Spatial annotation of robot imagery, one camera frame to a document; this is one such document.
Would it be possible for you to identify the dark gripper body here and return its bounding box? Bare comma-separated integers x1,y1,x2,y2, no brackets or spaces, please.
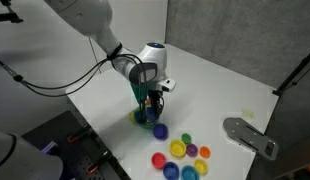
130,81,163,105

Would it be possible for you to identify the yellow toy block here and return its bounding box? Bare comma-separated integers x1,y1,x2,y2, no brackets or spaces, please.
128,109,137,126

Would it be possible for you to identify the green translucent bowl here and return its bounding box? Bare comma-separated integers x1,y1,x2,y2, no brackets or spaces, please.
133,105,162,130

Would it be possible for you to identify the large purple plastic cup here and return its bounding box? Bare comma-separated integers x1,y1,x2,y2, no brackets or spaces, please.
152,122,170,141

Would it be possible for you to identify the small green plastic cup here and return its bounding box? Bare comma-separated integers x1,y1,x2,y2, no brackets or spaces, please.
180,132,193,145

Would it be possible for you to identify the large yellow plastic cup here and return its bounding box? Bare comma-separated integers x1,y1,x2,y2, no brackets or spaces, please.
168,139,187,159

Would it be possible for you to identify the red plastic cup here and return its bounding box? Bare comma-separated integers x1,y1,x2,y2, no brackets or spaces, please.
150,151,167,170

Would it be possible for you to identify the small purple plastic cup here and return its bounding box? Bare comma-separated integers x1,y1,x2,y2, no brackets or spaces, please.
185,143,199,158

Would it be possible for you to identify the small orange plastic cup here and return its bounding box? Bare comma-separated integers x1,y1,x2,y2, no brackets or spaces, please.
198,145,212,159

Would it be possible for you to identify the blue plastic cup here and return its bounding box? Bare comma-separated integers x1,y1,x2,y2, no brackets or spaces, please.
162,161,181,180

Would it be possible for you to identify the black orange bar clamp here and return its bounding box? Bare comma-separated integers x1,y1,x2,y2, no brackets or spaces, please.
86,150,113,176
67,124,93,145

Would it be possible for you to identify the small yellow plastic cup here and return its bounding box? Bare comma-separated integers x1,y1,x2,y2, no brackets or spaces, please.
193,158,209,176

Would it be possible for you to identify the teal plastic cup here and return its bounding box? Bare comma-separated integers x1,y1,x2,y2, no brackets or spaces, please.
180,164,200,180

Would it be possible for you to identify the black perforated mounting board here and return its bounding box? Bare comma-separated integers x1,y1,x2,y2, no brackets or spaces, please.
21,110,130,180

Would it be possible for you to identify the pale yellow tape piece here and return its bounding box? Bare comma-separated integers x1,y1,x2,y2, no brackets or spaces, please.
241,107,256,121

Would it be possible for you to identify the grey metal plate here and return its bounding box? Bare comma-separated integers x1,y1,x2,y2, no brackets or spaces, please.
222,116,280,162

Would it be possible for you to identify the black tripod pole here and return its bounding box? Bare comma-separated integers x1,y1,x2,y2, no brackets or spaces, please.
272,47,310,98

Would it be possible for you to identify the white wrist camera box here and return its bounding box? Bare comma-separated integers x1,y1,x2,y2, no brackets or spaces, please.
156,78,177,93

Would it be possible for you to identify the black cable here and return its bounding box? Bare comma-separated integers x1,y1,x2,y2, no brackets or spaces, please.
0,53,146,92
13,54,149,116

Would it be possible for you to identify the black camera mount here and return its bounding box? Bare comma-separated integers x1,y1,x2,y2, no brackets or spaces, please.
0,0,25,24

